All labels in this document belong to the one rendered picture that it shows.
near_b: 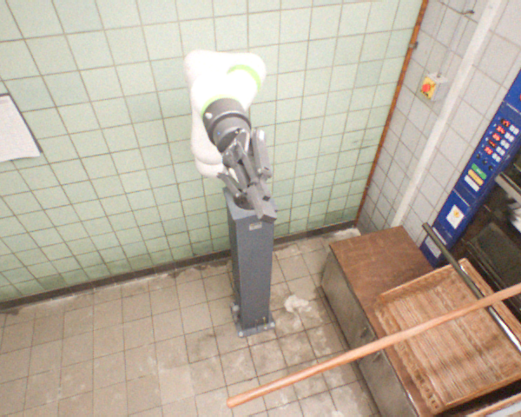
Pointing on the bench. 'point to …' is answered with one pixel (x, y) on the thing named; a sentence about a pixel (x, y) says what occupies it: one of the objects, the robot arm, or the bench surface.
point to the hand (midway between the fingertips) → (261, 203)
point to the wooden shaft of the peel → (377, 344)
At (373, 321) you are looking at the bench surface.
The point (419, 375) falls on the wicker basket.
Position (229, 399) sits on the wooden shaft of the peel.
